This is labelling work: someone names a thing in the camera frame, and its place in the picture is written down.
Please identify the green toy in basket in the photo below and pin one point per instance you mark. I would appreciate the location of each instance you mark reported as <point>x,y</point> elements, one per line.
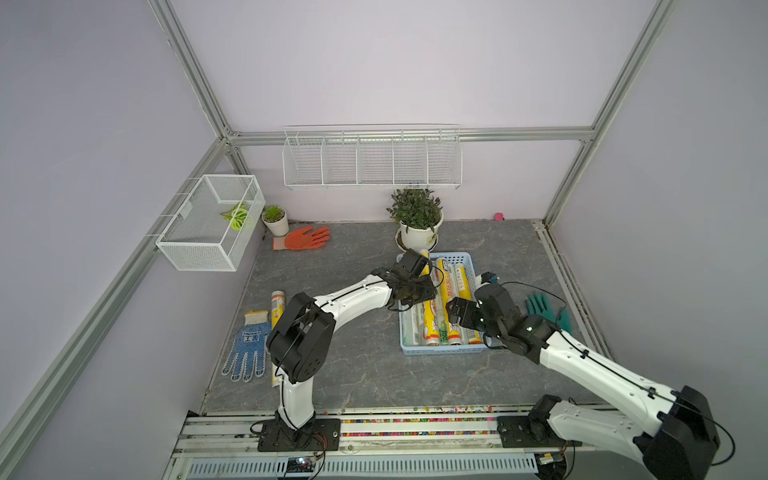
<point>236,216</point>

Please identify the small potted green plant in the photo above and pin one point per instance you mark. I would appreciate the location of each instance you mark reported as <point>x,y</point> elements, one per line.
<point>276,221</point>

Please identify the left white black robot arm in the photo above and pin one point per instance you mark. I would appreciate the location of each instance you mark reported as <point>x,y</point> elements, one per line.
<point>300,342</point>

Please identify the white green plastic wrap roll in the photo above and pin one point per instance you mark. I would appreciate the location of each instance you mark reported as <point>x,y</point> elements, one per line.
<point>410,327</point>

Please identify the white wire wall shelf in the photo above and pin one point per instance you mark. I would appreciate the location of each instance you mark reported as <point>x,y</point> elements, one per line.
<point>369,156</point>

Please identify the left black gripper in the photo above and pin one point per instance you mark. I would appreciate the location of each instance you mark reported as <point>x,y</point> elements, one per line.
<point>430,291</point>

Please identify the green rubber glove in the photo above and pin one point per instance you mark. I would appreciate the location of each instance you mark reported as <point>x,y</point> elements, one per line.
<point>539,304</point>

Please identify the large potted green plant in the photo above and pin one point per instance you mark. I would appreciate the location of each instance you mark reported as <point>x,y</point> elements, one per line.
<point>419,214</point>

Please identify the red rubber glove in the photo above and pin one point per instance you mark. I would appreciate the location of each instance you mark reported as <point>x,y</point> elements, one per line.
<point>305,238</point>

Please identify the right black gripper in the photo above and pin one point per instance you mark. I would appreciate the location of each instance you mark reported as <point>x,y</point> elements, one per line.
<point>469,307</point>

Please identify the blue white work glove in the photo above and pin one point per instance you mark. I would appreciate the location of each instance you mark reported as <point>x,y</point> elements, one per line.
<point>247,357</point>

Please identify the yellow red plastic wrap roll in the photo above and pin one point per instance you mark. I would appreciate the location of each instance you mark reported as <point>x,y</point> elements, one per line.
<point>431,328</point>

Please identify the white wire side basket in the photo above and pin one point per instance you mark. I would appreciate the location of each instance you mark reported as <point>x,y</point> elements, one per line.
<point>197,238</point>

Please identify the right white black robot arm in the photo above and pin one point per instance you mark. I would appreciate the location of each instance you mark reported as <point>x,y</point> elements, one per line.
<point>671,432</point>

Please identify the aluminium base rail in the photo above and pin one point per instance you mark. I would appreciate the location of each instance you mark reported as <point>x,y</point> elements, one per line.
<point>433,443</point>

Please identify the light blue plastic basket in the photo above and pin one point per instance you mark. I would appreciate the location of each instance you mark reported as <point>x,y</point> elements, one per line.
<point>451,259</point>

